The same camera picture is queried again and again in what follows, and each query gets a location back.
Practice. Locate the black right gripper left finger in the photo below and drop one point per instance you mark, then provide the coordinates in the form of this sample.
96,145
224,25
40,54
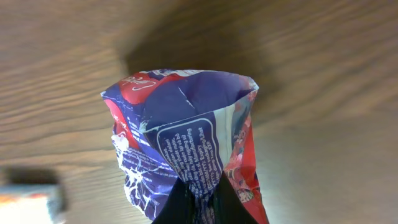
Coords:
179,207

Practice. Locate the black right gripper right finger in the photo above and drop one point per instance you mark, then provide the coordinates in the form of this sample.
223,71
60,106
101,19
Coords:
226,205

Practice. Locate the red purple snack pack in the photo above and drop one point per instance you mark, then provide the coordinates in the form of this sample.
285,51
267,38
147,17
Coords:
191,125

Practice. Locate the orange small snack box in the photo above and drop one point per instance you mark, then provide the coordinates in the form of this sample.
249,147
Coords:
32,204

